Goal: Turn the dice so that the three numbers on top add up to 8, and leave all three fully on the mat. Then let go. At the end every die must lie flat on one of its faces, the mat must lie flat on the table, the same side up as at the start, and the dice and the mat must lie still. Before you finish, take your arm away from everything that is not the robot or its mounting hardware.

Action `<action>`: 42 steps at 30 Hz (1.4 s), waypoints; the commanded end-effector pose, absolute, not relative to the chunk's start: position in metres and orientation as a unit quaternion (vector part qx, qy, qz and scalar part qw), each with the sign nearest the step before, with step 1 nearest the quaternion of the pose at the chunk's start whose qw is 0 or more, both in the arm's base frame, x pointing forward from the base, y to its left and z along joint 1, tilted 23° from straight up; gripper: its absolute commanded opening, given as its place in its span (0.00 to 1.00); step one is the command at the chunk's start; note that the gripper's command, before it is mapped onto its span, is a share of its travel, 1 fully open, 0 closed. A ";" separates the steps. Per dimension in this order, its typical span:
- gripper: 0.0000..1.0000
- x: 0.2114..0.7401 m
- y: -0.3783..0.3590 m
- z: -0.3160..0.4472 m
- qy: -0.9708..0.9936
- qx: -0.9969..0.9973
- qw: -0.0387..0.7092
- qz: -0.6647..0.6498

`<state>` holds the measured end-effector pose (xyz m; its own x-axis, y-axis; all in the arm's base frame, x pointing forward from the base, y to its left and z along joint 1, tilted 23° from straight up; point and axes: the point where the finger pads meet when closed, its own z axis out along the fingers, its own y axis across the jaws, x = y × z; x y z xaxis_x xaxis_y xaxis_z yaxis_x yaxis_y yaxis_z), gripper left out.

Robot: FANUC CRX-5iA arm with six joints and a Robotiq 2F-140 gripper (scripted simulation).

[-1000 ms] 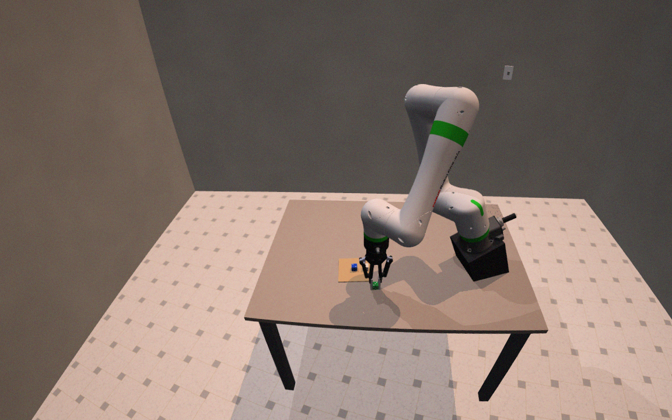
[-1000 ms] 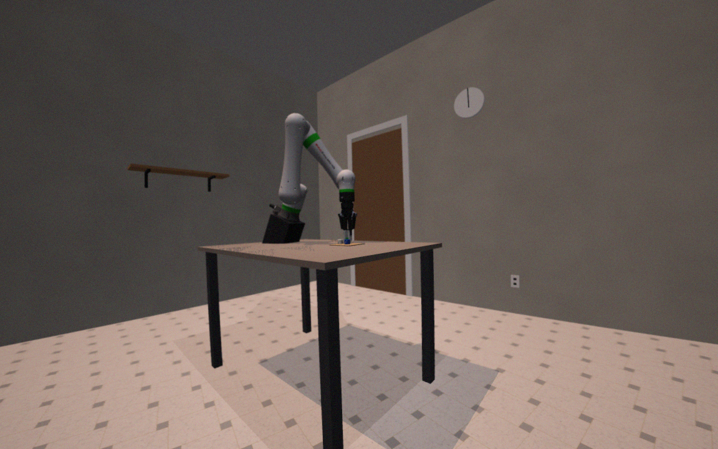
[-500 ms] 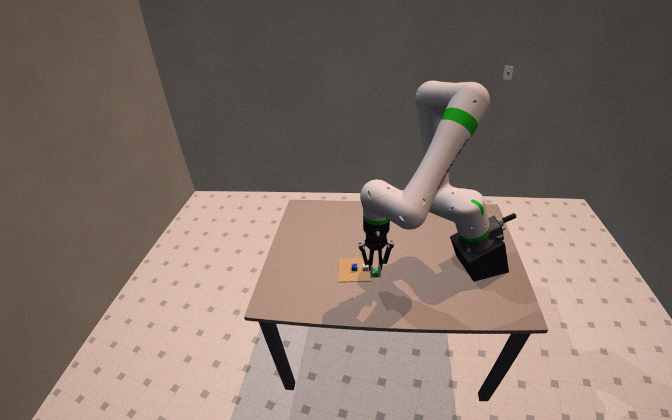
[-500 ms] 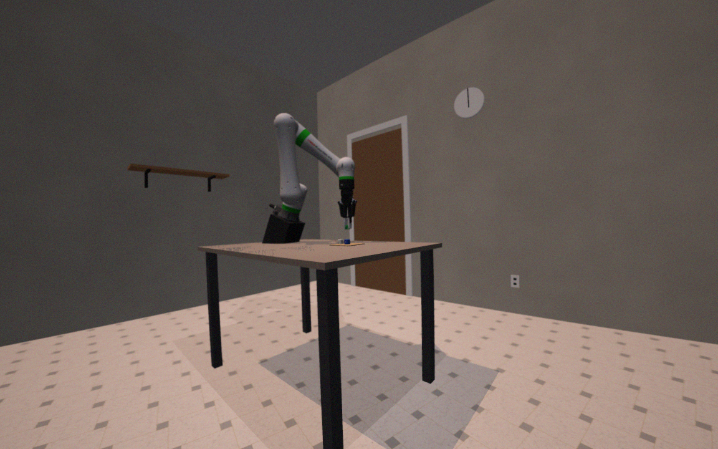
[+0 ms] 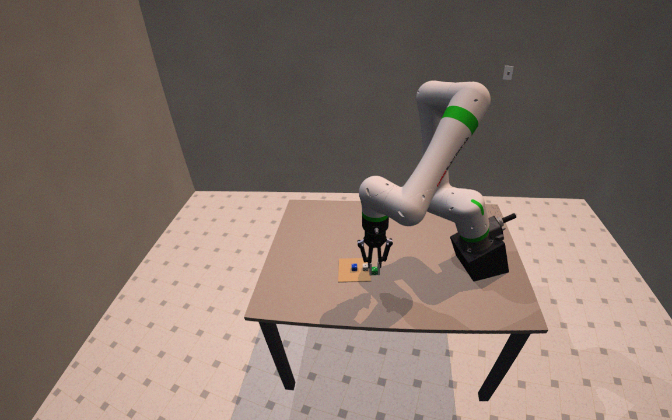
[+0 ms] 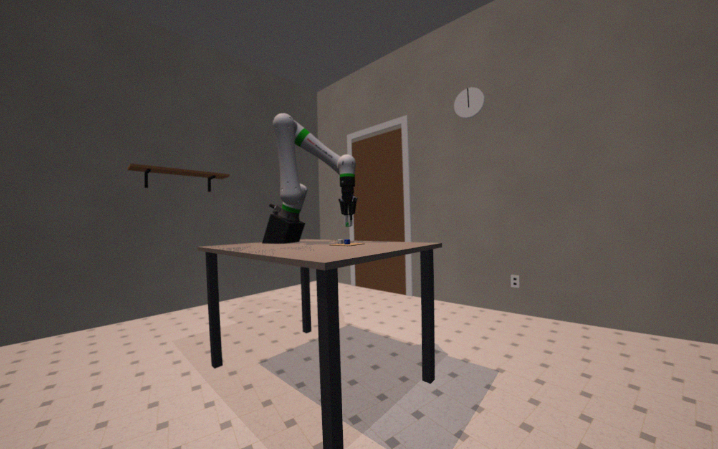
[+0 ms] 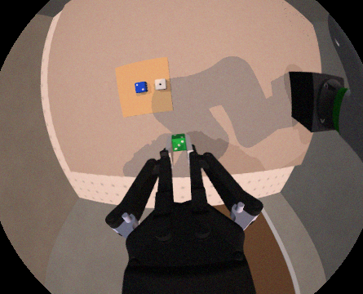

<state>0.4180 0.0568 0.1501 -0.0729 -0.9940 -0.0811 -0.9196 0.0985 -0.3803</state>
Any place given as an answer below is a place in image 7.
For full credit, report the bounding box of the white die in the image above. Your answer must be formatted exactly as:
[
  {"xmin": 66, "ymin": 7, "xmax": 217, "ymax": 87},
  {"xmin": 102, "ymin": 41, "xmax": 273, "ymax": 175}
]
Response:
[{"xmin": 155, "ymin": 78, "xmax": 167, "ymax": 90}]

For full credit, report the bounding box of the orange mat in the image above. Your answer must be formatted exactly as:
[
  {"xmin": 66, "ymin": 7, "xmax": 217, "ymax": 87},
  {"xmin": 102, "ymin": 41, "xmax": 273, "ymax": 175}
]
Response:
[{"xmin": 115, "ymin": 57, "xmax": 173, "ymax": 118}]

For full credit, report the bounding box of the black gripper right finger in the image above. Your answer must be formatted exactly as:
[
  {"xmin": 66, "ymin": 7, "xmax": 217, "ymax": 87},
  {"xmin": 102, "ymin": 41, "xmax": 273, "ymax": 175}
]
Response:
[{"xmin": 185, "ymin": 134, "xmax": 263, "ymax": 238}]

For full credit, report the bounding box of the blue die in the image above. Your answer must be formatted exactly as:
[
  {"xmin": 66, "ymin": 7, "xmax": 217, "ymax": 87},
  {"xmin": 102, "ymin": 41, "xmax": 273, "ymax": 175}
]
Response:
[{"xmin": 135, "ymin": 82, "xmax": 148, "ymax": 93}]

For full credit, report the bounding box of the green die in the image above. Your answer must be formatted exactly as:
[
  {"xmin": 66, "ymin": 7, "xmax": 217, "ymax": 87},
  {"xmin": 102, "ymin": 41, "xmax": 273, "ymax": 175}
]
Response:
[{"xmin": 171, "ymin": 134, "xmax": 186, "ymax": 152}]

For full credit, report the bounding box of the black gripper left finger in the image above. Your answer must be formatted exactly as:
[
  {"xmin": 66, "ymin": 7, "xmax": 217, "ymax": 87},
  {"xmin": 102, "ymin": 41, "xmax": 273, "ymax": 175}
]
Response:
[{"xmin": 105, "ymin": 136, "xmax": 174, "ymax": 241}]

